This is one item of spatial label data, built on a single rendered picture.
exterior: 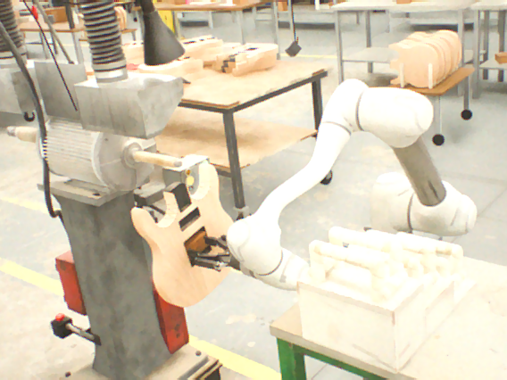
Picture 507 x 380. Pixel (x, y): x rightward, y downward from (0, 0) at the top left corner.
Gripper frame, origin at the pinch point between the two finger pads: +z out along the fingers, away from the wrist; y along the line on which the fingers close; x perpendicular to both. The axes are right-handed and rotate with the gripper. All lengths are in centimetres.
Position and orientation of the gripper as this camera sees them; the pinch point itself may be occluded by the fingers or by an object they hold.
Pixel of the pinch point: (198, 246)
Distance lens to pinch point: 214.1
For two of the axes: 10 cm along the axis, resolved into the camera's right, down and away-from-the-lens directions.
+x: -2.3, -8.4, -4.9
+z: -7.7, -1.5, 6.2
